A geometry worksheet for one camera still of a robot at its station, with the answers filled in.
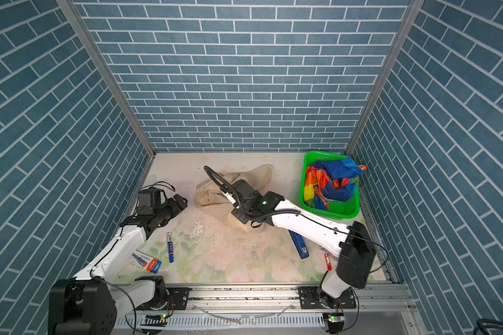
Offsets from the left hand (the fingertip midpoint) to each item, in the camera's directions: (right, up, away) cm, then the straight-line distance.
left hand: (182, 203), depth 87 cm
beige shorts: (+7, +3, +15) cm, 17 cm away
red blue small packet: (-12, -22, -6) cm, 26 cm away
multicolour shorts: (+64, +10, +4) cm, 65 cm away
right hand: (+25, +2, -7) cm, 26 cm away
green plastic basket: (+73, -3, +6) cm, 73 cm away
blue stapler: (+49, -16, -1) cm, 51 cm away
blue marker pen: (-6, -14, 0) cm, 16 cm away
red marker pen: (+60, -23, -4) cm, 64 cm away
